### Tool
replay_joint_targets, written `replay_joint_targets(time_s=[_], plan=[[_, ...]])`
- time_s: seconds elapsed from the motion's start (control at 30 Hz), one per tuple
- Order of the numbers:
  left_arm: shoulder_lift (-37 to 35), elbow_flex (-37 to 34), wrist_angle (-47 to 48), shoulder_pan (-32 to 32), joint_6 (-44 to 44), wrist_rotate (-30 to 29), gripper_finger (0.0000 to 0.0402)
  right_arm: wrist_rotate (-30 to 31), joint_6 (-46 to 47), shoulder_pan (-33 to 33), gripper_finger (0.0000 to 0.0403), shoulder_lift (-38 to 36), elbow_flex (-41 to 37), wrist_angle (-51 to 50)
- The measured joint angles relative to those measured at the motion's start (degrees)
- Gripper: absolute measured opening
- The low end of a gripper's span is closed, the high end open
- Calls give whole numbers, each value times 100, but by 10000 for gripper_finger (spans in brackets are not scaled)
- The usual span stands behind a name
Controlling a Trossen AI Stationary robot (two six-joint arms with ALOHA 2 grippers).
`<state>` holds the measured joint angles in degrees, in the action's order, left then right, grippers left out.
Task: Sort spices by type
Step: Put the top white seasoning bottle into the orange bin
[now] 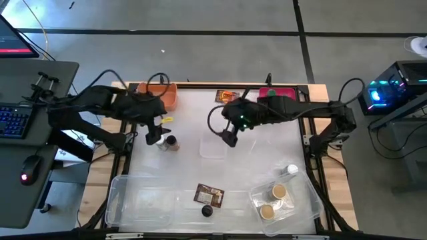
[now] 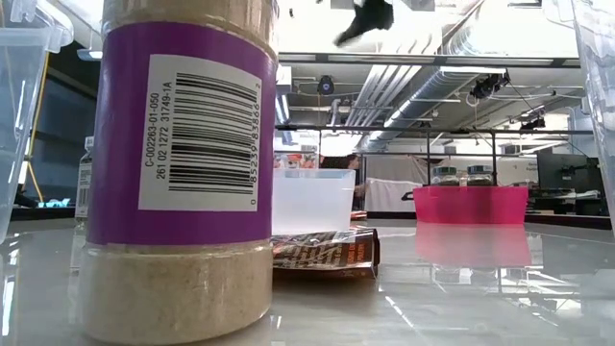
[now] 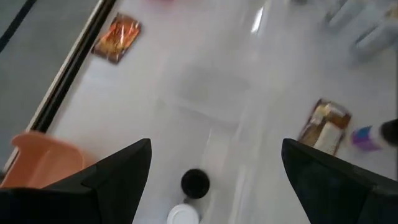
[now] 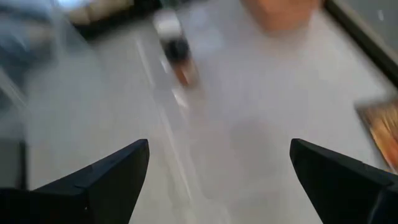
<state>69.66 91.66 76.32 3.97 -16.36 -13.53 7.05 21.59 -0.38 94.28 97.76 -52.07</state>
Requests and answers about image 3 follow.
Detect orange spice packet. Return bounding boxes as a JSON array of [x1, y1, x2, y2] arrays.
[[91, 12, 143, 65]]

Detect orange plastic bin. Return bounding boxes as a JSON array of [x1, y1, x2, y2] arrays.
[[0, 130, 96, 190]]

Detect black-lid purple-label spice jar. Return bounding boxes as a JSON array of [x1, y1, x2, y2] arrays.
[[350, 118, 398, 153]]

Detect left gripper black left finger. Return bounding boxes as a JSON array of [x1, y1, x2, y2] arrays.
[[0, 138, 153, 224]]

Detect black metal table frame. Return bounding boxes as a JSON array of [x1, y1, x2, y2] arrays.
[[29, 0, 118, 133]]

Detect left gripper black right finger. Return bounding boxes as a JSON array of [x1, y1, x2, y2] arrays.
[[281, 139, 398, 224]]

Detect large clear plastic bin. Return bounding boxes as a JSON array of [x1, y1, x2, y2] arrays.
[[323, 0, 398, 62]]

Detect brown spice packet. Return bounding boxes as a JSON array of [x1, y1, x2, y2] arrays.
[[297, 98, 353, 156]]

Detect white-lid spice jar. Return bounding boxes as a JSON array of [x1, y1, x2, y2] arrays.
[[166, 203, 200, 224]]

